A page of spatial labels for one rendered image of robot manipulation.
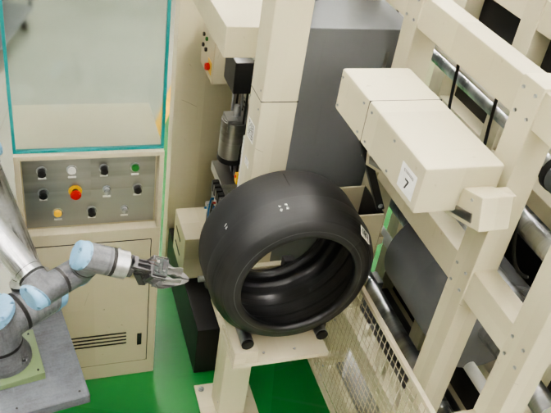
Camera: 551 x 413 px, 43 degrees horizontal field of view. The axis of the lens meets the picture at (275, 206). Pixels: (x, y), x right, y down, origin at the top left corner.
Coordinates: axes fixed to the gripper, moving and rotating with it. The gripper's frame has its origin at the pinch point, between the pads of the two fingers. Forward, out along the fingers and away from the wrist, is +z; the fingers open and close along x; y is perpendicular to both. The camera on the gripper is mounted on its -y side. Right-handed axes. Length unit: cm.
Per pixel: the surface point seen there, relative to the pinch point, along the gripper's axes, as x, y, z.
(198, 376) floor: -10, -116, 59
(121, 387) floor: -18, -125, 24
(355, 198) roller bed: 51, -5, 72
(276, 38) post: 67, 48, 2
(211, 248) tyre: 9.2, 9.4, 4.6
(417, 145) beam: 28, 76, 34
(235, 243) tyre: 8.1, 21.3, 7.2
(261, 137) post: 49, 20, 14
